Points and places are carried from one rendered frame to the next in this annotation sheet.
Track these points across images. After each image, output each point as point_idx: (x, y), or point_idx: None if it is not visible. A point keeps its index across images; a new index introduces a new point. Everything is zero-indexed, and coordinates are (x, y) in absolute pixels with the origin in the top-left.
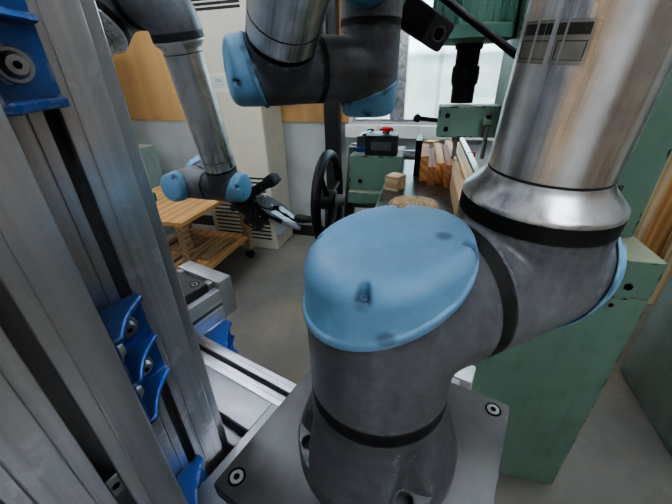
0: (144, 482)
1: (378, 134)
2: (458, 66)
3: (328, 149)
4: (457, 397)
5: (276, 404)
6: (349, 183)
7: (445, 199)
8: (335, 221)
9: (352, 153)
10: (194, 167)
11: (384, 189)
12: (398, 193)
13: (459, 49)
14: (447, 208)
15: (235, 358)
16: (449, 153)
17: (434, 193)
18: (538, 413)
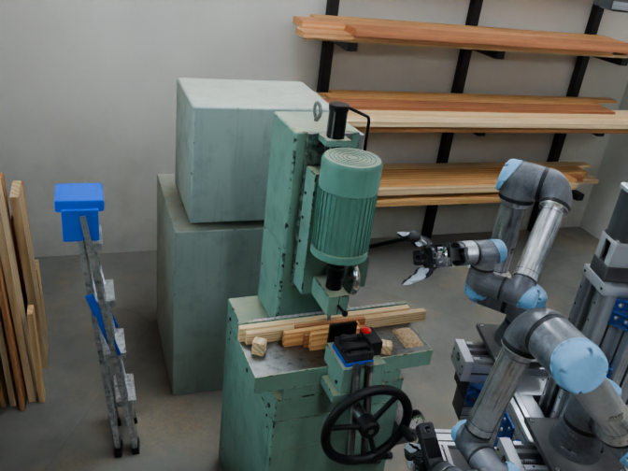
0: None
1: (374, 335)
2: (345, 267)
3: (368, 388)
4: (485, 331)
5: (517, 392)
6: (381, 383)
7: (384, 328)
8: (342, 454)
9: (379, 363)
10: (486, 469)
11: (391, 354)
12: (392, 347)
13: None
14: (398, 326)
15: (520, 417)
16: (328, 321)
17: (378, 334)
18: None
